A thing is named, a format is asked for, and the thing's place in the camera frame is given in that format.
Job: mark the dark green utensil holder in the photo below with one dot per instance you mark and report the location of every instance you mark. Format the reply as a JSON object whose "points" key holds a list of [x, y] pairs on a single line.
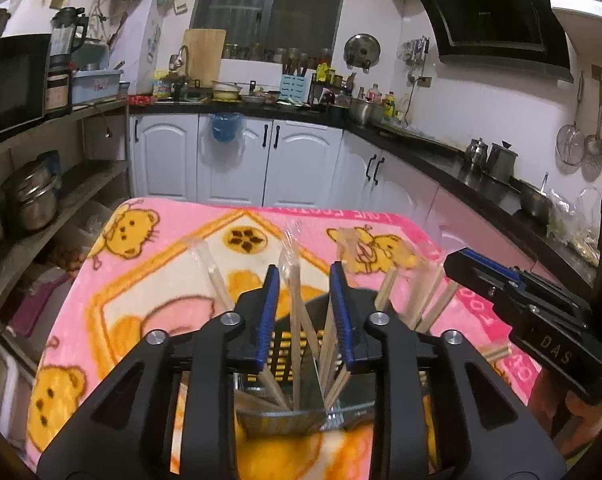
{"points": [[313, 310]]}

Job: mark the hanging small kitchen tools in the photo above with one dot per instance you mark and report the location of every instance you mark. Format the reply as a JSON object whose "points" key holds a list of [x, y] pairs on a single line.
{"points": [[413, 52]]}

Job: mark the black microwave oven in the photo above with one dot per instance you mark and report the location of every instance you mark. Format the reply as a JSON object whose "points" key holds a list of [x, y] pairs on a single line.
{"points": [[6, 80]]}

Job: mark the steel pot lid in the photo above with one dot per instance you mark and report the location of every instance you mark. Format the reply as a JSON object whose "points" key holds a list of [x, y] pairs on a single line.
{"points": [[362, 50]]}

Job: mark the steel mixing pot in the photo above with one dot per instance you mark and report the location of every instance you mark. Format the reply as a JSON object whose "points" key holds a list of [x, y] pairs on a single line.
{"points": [[365, 112]]}

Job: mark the wooden chopstick pair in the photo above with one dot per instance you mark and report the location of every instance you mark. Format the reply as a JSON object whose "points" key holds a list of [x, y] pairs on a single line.
{"points": [[295, 310]]}

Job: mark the steel saucepan with spoon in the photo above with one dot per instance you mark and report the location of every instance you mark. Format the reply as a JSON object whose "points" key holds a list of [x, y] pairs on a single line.
{"points": [[533, 202]]}

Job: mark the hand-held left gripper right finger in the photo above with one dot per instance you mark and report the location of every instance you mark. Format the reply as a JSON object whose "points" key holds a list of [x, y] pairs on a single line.
{"points": [[341, 320]]}

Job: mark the dark window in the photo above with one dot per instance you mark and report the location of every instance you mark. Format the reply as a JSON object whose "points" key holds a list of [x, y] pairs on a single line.
{"points": [[241, 10]]}

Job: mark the ceramic bowl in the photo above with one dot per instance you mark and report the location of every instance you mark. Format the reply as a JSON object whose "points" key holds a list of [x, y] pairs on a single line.
{"points": [[226, 92]]}

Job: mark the plastic bag of vegetables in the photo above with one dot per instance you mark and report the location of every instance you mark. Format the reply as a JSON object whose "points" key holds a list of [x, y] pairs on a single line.
{"points": [[571, 230]]}

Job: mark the red packet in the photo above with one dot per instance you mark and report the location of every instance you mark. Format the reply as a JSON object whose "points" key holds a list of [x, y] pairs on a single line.
{"points": [[142, 99]]}

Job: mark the blue plastic bag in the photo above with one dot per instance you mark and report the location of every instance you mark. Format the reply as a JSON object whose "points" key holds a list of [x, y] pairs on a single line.
{"points": [[226, 127]]}

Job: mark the blue plastic dish tub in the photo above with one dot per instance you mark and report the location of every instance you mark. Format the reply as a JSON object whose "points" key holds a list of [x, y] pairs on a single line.
{"points": [[93, 87]]}

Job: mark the tall steel pot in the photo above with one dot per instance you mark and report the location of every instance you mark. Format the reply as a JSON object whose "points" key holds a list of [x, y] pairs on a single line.
{"points": [[501, 162]]}

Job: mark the black range hood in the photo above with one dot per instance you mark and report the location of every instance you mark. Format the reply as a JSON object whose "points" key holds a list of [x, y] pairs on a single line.
{"points": [[496, 15]]}

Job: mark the person's right hand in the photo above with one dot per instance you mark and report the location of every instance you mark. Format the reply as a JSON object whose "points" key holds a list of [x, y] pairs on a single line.
{"points": [[556, 405]]}

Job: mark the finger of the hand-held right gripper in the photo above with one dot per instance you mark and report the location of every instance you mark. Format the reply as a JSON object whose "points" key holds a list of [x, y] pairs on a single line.
{"points": [[523, 276], [473, 277]]}

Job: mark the steel kettle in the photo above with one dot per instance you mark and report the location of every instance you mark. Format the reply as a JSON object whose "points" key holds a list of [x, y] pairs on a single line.
{"points": [[477, 152]]}

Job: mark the sink faucet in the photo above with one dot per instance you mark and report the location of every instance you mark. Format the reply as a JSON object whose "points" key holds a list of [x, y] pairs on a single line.
{"points": [[183, 50]]}

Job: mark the white kitchen cabinet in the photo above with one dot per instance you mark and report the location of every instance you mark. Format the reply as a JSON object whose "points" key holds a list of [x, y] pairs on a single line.
{"points": [[166, 160]]}

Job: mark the metal storage shelf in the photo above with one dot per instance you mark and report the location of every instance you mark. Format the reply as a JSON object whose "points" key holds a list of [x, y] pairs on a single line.
{"points": [[81, 115]]}

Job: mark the black kitchen countertop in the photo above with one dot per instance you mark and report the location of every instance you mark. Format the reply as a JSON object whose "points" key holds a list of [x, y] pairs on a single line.
{"points": [[456, 170]]}

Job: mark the steel stockpot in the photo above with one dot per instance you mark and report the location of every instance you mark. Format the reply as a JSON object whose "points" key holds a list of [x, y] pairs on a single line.
{"points": [[31, 200]]}

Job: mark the yellow oil bottle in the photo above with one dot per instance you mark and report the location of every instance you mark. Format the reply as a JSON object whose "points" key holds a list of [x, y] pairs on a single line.
{"points": [[390, 107]]}

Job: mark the steel ladle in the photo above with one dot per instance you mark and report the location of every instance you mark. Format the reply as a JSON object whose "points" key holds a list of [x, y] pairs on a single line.
{"points": [[595, 145]]}

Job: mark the blender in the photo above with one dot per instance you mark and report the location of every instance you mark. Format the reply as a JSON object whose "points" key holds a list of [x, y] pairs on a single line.
{"points": [[66, 35]]}

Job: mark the row of spice jars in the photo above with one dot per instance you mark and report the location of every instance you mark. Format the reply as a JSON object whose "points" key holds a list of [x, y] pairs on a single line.
{"points": [[261, 52]]}

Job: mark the pink printed blanket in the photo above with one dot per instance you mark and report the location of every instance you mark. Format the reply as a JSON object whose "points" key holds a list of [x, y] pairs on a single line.
{"points": [[181, 240]]}

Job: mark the bunch of chopsticks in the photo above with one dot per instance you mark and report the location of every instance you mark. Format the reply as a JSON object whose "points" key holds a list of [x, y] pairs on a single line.
{"points": [[387, 287]]}

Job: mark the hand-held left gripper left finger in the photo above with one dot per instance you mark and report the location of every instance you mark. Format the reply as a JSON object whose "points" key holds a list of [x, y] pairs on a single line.
{"points": [[268, 320]]}

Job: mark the blue knife block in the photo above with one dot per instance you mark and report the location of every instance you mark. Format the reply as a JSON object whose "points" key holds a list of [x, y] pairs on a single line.
{"points": [[293, 90]]}

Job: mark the wooden cutting board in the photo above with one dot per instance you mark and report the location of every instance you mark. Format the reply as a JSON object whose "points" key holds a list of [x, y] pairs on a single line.
{"points": [[203, 50]]}

